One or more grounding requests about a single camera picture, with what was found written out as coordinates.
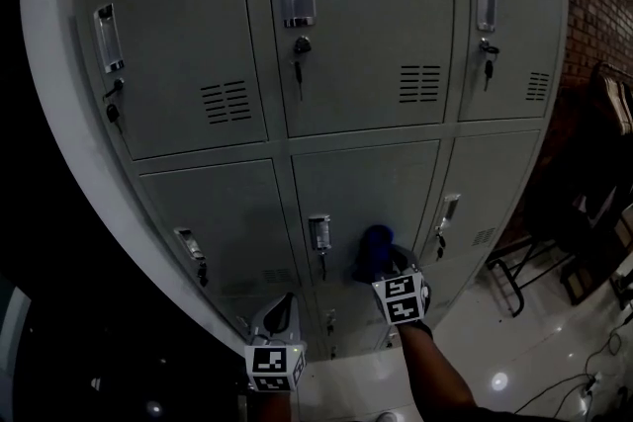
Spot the gray metal locker cabinet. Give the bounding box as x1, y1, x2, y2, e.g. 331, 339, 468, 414
71, 0, 568, 362

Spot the person's right forearm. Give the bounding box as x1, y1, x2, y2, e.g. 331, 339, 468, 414
398, 320, 484, 422

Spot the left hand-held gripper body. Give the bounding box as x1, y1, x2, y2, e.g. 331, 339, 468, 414
243, 335, 309, 394

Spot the black metal frame chair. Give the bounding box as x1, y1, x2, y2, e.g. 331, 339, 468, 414
487, 127, 633, 318

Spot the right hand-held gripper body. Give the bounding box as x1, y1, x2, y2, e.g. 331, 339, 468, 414
370, 266, 433, 328

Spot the black floor cable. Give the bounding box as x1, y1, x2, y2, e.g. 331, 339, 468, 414
513, 325, 633, 422

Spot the blue cloth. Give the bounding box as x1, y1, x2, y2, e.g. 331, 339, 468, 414
351, 224, 397, 284

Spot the grey metal locker door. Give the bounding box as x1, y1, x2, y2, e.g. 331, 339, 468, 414
290, 139, 441, 289

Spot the person's left forearm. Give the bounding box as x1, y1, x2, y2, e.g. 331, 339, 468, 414
254, 389, 293, 422

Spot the grey metal locker cabinet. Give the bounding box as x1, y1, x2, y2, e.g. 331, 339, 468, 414
73, 0, 565, 357

